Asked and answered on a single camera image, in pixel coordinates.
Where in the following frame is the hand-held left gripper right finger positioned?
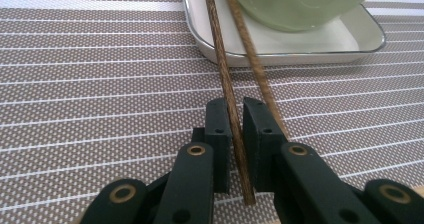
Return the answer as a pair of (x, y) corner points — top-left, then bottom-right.
(242, 97), (290, 192)

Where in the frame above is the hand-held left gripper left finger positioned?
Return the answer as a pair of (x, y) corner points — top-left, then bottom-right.
(191, 97), (233, 194)

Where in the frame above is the brown wooden chopstick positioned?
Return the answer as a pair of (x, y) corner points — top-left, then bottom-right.
(201, 0), (257, 206)
(220, 0), (291, 140)

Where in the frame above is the white rectangular tray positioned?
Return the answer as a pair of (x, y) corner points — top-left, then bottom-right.
(179, 0), (387, 68)

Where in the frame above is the light green bowl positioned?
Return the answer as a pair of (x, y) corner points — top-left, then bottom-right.
(229, 0), (384, 33)

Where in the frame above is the grey striped woven placemat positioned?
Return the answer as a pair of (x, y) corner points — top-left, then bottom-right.
(0, 0), (424, 224)

